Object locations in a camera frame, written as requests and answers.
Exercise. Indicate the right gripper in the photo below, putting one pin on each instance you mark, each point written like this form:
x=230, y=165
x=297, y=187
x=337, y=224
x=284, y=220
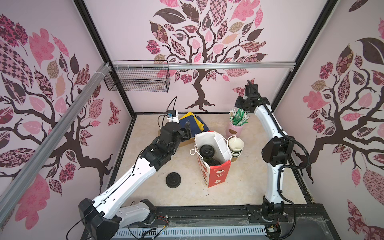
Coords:
x=237, y=102

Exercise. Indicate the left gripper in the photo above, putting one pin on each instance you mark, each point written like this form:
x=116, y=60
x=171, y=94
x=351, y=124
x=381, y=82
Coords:
x=186, y=133

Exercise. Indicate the black cup lid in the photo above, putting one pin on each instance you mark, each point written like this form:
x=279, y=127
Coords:
x=207, y=152
x=213, y=162

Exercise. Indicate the white red paper bag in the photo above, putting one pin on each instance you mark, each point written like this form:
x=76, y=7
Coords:
x=216, y=175

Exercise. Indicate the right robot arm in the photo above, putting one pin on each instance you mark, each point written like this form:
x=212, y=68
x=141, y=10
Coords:
x=275, y=153

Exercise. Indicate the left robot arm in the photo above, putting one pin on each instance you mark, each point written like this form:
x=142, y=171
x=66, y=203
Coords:
x=104, y=215

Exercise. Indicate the navy napkin stack box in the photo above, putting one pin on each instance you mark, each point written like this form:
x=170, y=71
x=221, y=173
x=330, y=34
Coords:
x=197, y=126

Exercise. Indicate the pink straw holder cup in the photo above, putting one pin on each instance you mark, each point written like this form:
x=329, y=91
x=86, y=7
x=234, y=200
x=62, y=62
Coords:
x=233, y=130

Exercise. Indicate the stack of black lids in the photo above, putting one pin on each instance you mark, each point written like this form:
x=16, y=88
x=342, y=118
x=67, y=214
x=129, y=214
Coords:
x=173, y=180

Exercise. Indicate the stack of paper cups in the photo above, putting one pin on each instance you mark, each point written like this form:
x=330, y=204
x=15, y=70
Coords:
x=236, y=146

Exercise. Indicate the aluminium rail back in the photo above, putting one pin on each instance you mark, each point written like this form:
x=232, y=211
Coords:
x=198, y=66

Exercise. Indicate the aluminium rail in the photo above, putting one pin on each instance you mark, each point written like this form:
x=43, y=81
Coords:
x=198, y=66
x=22, y=181

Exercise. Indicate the black wire basket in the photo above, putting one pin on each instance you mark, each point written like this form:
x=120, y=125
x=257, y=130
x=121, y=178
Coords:
x=139, y=76

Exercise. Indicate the white cable duct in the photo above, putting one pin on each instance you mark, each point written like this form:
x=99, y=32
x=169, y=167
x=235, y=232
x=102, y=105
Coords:
x=188, y=232

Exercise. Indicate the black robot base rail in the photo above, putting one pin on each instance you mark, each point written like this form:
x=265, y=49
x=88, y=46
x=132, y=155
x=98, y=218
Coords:
x=301, y=222

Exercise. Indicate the aluminium rail left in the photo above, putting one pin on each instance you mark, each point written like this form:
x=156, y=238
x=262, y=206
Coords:
x=22, y=181

